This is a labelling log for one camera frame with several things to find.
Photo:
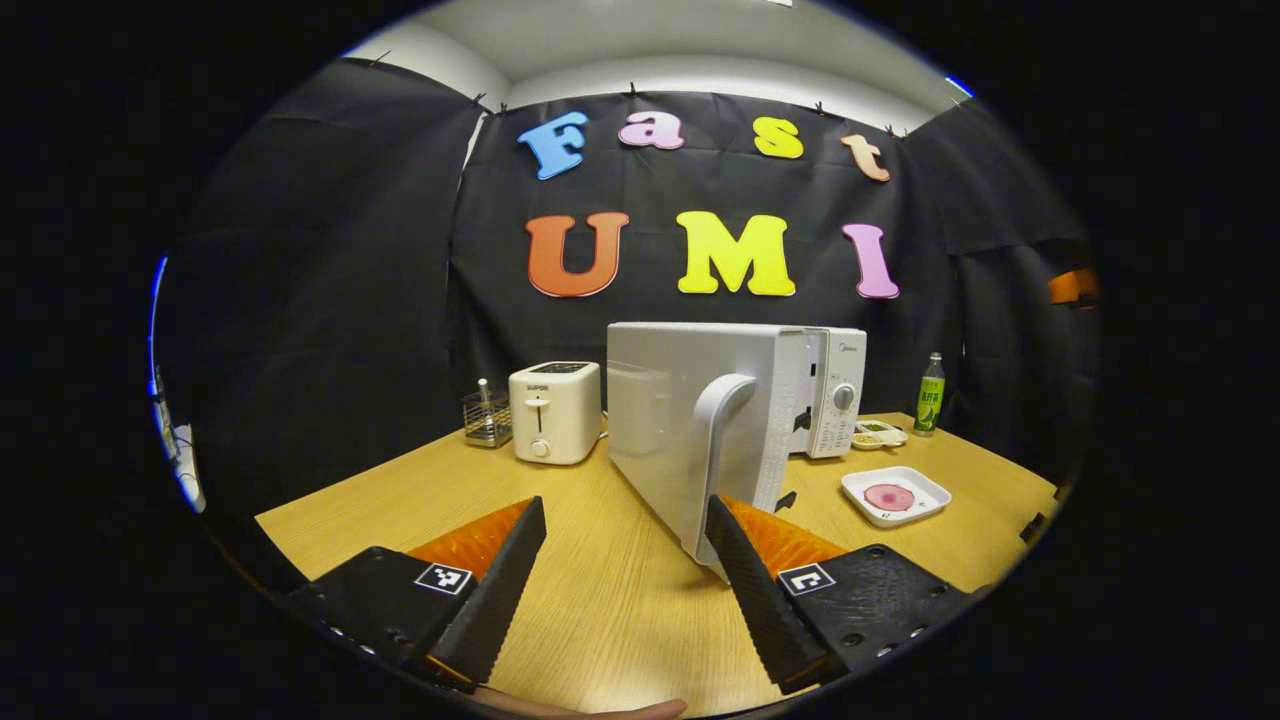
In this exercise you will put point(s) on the black backdrop cloth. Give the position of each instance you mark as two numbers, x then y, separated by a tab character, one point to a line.
320	300

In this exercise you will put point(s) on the white microwave oven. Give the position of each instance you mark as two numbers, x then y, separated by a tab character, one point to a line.
680	420

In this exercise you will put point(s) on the pink round food slice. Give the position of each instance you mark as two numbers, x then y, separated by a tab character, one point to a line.
889	497

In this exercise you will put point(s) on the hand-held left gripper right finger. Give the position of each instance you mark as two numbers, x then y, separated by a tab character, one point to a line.
755	595

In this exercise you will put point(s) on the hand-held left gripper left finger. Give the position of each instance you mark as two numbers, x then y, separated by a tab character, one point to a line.
495	595

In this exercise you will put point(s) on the green drink bottle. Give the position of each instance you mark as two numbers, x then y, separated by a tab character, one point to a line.
929	400

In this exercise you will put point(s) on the small white utensil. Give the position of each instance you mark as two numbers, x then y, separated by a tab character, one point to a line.
484	395

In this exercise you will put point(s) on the white square plate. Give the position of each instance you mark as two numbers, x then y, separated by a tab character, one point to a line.
925	492

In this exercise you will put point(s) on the white divided dish with beans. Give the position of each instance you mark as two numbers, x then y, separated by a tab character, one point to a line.
885	437

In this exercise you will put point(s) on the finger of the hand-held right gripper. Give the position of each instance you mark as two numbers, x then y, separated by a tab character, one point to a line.
1072	287

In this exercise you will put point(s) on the white toaster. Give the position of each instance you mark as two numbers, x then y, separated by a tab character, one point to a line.
560	420

